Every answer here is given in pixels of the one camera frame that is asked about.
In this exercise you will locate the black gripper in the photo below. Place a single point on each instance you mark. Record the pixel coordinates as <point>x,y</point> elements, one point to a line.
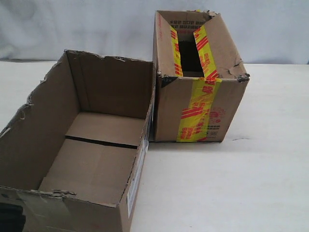
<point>12,218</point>

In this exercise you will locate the brown cardboard box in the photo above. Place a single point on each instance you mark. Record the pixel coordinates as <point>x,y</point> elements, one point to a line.
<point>72,155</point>

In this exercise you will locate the cardboard box with yellow tape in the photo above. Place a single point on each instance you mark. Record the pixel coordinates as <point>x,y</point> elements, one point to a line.
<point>200,77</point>

